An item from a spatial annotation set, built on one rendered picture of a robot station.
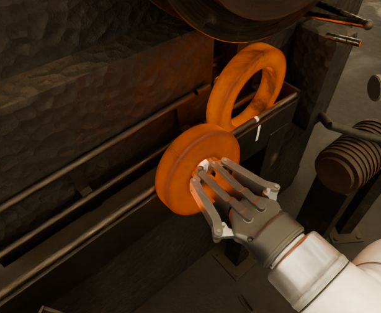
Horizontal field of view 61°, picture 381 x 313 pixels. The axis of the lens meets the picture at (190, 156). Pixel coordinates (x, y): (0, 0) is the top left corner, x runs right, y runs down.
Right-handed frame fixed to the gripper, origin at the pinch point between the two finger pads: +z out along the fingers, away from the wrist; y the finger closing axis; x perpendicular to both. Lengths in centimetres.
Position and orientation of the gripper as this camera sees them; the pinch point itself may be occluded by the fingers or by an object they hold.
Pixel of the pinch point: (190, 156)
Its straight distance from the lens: 52.4
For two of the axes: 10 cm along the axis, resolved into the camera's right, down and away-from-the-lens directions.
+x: 0.3, -6.3, -7.8
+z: -6.3, -6.2, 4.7
